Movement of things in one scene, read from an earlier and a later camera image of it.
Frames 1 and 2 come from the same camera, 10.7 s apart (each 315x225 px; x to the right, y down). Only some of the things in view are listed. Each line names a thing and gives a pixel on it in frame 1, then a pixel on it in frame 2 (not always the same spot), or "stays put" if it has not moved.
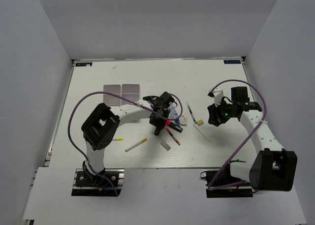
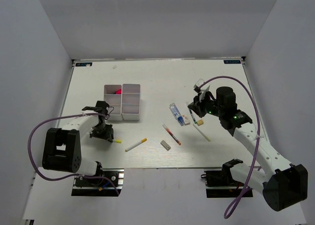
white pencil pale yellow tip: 205,137 stays put
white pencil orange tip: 142,141 stays put
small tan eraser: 200,122 stays put
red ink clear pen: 173,138 stays put
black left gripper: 160,123 -> 109,135
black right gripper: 215,114 -> 197,106
